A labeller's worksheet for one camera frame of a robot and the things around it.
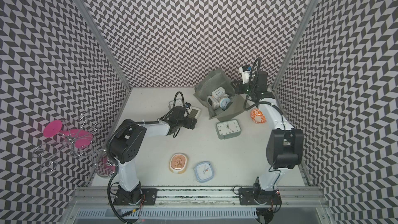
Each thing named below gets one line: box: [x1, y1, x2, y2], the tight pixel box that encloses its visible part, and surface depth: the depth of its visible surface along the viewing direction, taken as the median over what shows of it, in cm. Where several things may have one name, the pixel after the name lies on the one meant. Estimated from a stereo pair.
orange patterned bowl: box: [250, 108, 267, 124], surface depth 101 cm
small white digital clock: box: [211, 86, 226, 100], surface depth 103 cm
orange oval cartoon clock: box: [168, 152, 188, 174], surface depth 82 cm
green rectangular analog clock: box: [215, 119, 242, 140], surface depth 96 cm
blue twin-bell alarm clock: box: [219, 97, 233, 111], surface depth 97 cm
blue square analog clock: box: [193, 161, 215, 184], surface depth 80 cm
